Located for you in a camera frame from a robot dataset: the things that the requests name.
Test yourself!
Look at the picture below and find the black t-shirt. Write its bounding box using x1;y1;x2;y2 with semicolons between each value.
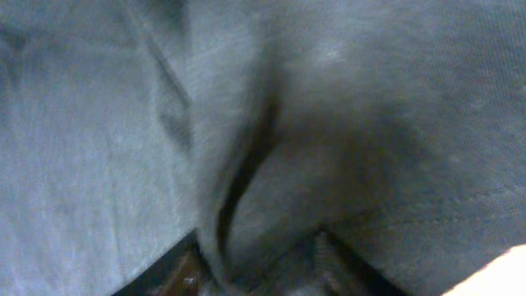
1;1;525;295

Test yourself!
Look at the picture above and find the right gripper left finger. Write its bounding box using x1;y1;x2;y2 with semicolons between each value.
111;231;205;296

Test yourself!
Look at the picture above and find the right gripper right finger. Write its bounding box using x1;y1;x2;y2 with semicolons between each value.
315;230;407;296

